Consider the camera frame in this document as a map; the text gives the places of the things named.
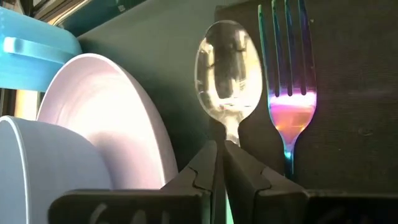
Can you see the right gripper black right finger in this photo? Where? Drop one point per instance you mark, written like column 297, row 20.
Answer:
column 261, row 199

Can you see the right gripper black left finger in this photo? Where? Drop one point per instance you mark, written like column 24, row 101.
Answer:
column 199, row 177

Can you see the iridescent metal fork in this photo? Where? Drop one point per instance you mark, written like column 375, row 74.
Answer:
column 292, row 112

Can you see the lavender plate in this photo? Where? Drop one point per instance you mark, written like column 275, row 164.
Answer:
column 118, row 124

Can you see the dark green cloth napkin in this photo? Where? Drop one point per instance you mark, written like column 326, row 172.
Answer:
column 357, row 93

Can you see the blue bowl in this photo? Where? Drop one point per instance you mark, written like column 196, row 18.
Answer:
column 56, row 174

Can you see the cyan plastic cup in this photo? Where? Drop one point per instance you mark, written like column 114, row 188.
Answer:
column 34, row 68

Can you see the dark green tray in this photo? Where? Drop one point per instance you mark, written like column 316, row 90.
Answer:
column 149, row 77

